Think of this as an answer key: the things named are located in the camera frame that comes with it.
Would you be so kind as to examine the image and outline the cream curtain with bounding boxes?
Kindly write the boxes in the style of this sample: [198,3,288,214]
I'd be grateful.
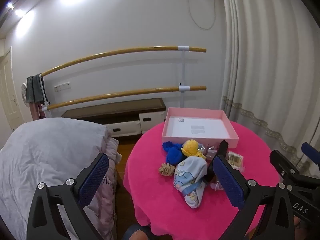
[219,0,320,178]

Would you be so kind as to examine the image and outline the dark blue knitted item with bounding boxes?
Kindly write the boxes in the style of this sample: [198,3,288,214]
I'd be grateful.
[162,141,187,164]

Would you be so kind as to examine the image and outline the white fan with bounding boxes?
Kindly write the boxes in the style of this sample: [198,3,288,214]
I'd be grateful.
[21,82,29,104]

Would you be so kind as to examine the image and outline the beige sock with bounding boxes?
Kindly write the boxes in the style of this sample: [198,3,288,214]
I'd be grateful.
[158,162,177,177]

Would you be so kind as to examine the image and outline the short wooden barre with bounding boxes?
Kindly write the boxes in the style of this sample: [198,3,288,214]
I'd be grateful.
[46,86,207,110]

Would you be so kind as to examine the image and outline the person's leg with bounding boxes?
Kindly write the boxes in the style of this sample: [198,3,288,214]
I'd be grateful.
[122,224,155,240]

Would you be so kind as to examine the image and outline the clear packet with tan item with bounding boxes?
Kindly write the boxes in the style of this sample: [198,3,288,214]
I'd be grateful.
[226,151,247,173]

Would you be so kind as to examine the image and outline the low cabinet with drawers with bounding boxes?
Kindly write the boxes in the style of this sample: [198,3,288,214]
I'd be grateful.
[60,98,167,138]

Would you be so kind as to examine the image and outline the white duvet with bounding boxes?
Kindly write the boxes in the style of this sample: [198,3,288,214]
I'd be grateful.
[0,117,113,240]

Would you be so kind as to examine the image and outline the pink hanging cloth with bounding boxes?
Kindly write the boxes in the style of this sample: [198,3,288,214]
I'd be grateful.
[30,102,47,122]

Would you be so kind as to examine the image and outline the white door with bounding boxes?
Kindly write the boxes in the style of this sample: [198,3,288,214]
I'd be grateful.
[0,47,18,132]

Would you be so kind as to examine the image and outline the yellow knitted socks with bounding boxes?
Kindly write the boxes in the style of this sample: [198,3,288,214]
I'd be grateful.
[181,139,207,159]

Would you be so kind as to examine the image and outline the black cloth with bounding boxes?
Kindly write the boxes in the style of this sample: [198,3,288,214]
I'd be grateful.
[204,140,229,183]

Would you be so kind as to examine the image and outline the white barre post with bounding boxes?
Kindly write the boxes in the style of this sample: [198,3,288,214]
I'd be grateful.
[37,74,50,118]
[178,45,192,109]

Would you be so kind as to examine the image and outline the pink cardboard box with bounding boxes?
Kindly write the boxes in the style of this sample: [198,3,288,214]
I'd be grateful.
[161,107,240,149]

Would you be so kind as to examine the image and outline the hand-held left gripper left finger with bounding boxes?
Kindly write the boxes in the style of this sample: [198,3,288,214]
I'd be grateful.
[26,153,110,240]

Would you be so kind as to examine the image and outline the grey hanging clothes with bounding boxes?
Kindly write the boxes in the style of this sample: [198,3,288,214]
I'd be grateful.
[26,75,45,104]

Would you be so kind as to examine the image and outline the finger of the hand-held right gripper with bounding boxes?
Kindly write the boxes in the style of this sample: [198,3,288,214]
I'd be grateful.
[301,142,320,167]
[269,149,304,180]

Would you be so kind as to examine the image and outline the pink quilted blanket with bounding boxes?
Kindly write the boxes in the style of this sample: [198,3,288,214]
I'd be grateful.
[72,137,122,240]

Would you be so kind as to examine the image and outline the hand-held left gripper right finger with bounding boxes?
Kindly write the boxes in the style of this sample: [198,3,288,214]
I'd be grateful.
[211,155,294,240]

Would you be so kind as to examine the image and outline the white wall socket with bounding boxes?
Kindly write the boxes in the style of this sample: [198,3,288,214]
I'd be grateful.
[54,82,72,92]

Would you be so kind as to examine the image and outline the long wooden barre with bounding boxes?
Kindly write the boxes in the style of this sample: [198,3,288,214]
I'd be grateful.
[40,46,207,77]

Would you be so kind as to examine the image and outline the clear plastic bag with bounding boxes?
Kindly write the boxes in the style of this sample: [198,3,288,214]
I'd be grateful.
[197,144,220,159]

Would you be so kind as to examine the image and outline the light blue printed cloth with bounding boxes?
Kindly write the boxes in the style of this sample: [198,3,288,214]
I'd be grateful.
[174,156,208,208]

